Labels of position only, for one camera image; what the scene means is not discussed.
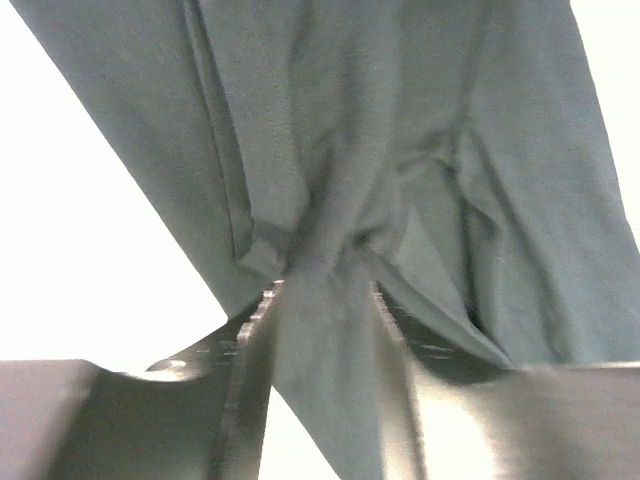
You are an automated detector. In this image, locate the black t shirt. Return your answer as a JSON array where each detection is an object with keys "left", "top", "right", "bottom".
[{"left": 15, "top": 1, "right": 639, "bottom": 479}]

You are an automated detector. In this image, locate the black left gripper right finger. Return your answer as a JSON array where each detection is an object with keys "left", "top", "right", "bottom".
[{"left": 371, "top": 286, "right": 639, "bottom": 479}]

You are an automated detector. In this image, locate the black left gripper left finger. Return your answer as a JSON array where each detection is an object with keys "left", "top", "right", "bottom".
[{"left": 49, "top": 281, "right": 283, "bottom": 479}]

